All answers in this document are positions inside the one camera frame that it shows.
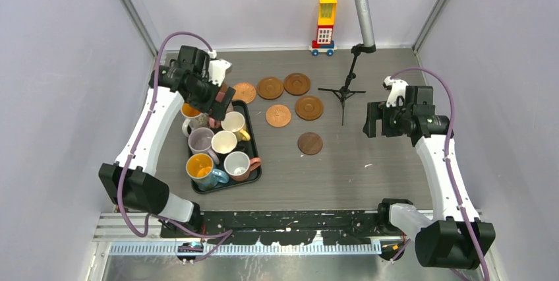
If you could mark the lilac mug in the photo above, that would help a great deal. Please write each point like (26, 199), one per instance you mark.
(200, 141)

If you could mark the cream white mug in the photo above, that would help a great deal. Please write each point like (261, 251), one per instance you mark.
(224, 142)

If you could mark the woven rattan coaster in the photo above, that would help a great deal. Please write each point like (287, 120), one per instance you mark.
(245, 92)
(278, 115)

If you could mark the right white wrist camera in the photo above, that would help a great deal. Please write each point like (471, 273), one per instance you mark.
(397, 89)

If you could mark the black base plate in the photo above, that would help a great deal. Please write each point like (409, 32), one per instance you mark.
(292, 227)

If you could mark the white mug terracotta handle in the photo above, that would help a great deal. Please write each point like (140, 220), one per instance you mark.
(238, 165)

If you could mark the white floral mug orange inside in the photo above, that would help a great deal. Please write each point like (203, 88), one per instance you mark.
(193, 119)

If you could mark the black plastic tray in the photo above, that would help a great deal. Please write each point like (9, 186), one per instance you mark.
(224, 158)

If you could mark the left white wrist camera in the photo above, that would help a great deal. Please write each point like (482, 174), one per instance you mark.
(217, 68)

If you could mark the black tripod microphone stand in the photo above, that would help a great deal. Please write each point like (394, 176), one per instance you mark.
(344, 92)

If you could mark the blue mug orange inside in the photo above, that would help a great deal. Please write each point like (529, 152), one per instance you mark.
(201, 169)

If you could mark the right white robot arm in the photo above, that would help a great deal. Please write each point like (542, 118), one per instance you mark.
(455, 236)

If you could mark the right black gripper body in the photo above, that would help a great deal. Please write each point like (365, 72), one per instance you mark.
(393, 118)

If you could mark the dark walnut coaster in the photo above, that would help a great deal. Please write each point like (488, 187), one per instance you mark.
(310, 143)

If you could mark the brown wooden coaster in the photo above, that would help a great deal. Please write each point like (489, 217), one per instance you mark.
(270, 88)
(309, 108)
(297, 84)

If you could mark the aluminium front rail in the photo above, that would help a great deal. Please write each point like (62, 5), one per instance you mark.
(113, 231)

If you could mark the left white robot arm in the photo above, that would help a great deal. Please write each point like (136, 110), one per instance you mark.
(130, 181)

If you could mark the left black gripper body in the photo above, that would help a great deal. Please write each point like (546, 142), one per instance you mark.
(205, 98)

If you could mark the toy block tower on wheels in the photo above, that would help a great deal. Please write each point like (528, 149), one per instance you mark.
(324, 42)

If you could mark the white mug yellow handle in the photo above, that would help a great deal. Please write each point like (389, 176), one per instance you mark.
(235, 122)

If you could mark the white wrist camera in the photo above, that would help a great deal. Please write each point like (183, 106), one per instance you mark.
(397, 89)
(217, 68)

